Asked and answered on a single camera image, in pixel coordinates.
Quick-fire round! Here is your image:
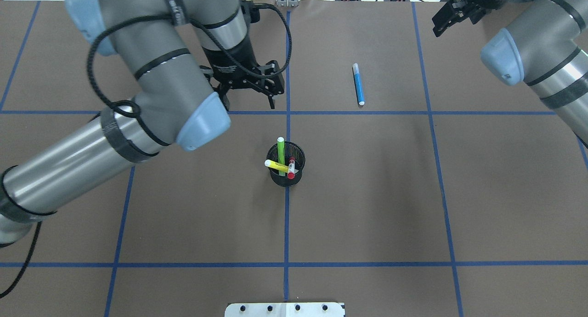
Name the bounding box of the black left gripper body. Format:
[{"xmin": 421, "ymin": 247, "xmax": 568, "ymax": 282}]
[{"xmin": 200, "ymin": 32, "xmax": 285, "ymax": 99}]

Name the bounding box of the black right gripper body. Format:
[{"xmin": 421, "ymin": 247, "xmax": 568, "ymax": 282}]
[{"xmin": 432, "ymin": 0, "xmax": 535, "ymax": 37}]

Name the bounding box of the green highlighter pen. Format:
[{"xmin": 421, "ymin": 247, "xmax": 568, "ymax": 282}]
[{"xmin": 277, "ymin": 136, "xmax": 286, "ymax": 165}]

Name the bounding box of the red white marker pen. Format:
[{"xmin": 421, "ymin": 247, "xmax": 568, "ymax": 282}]
[{"xmin": 286, "ymin": 157, "xmax": 296, "ymax": 180}]

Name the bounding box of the blue highlighter pen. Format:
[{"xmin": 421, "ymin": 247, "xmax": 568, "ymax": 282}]
[{"xmin": 351, "ymin": 63, "xmax": 365, "ymax": 107}]

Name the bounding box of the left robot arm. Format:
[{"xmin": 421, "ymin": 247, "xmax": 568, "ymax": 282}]
[{"xmin": 1, "ymin": 0, "xmax": 289, "ymax": 248}]

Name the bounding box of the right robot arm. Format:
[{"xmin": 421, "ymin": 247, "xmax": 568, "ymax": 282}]
[{"xmin": 480, "ymin": 0, "xmax": 588, "ymax": 145}]

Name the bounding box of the yellow highlighter pen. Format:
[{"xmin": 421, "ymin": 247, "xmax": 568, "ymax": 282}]
[{"xmin": 264, "ymin": 159, "xmax": 288, "ymax": 173}]

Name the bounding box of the black mesh pen cup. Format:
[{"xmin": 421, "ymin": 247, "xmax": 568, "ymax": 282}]
[{"xmin": 268, "ymin": 141, "xmax": 306, "ymax": 187}]

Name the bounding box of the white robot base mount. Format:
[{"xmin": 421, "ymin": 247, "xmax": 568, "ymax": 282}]
[{"xmin": 224, "ymin": 302, "xmax": 346, "ymax": 317}]

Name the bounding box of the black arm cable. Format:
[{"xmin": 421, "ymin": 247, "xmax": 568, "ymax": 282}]
[{"xmin": 0, "ymin": 4, "xmax": 293, "ymax": 299}]

